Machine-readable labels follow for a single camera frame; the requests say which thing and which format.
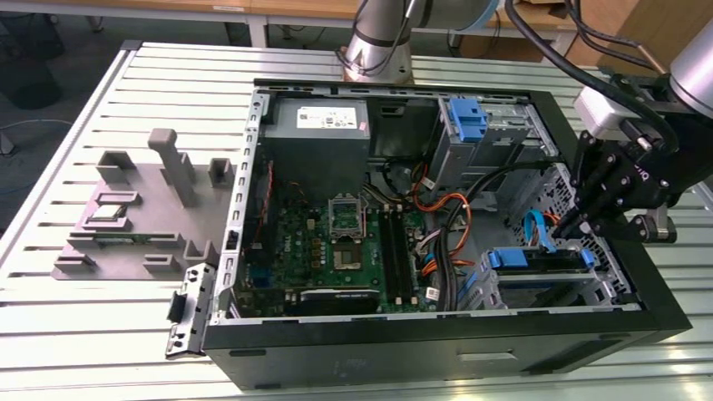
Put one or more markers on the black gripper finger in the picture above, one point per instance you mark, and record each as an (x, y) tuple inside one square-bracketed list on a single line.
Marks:
[(595, 167), (634, 227)]

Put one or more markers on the hard disk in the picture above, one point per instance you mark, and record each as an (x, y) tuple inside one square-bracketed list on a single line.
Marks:
[(509, 259)]

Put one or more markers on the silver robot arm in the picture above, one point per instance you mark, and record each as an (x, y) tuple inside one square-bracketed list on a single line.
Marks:
[(378, 54)]

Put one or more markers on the silver disk bay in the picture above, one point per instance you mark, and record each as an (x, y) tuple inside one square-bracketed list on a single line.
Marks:
[(534, 277)]

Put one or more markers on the silver drive cage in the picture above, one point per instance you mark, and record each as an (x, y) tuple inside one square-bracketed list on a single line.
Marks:
[(501, 125)]

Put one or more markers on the blue drive latch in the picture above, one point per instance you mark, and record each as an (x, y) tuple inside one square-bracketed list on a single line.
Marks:
[(467, 121)]

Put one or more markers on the wooden cabinet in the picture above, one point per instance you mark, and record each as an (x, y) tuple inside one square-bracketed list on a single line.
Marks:
[(667, 25)]

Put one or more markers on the brown box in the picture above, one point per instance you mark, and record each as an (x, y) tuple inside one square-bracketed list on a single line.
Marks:
[(490, 48)]

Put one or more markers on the socket locking lever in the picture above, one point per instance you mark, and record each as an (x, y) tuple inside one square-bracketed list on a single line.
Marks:
[(363, 221)]

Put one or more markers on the CPU socket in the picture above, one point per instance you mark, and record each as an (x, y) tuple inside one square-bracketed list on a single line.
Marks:
[(349, 259)]

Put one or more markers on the silver power supply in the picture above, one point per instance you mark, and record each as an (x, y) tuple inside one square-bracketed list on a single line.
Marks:
[(317, 167)]

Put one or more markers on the black PC case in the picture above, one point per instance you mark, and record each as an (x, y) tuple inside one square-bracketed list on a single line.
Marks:
[(389, 355)]

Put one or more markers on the black graphics card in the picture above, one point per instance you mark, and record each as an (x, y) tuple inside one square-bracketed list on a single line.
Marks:
[(334, 298)]

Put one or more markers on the green motherboard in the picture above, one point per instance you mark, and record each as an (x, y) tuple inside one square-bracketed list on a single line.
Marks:
[(299, 255)]

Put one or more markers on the black case fan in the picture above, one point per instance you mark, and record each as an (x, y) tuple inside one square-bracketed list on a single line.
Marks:
[(255, 209)]

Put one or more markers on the silver expansion slot latch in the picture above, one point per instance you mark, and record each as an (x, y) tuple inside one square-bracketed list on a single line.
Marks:
[(191, 301)]

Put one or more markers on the grey parts rack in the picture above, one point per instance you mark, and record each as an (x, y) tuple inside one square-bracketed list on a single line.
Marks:
[(155, 234)]

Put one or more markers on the green RAM stick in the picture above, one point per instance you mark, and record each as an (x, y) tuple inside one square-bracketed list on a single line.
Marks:
[(122, 240)]

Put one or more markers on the CPU chip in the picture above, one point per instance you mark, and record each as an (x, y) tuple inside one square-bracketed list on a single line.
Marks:
[(108, 213)]

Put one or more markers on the black chair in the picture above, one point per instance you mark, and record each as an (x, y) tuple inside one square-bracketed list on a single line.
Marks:
[(30, 83)]

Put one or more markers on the white metal leg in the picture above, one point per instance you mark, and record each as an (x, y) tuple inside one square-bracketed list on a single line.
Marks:
[(5, 144)]

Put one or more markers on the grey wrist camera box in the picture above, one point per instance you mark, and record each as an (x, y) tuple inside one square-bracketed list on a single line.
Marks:
[(601, 108)]

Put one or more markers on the wooden desk white frame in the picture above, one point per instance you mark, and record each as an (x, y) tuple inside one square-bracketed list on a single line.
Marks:
[(275, 20), (183, 12)]

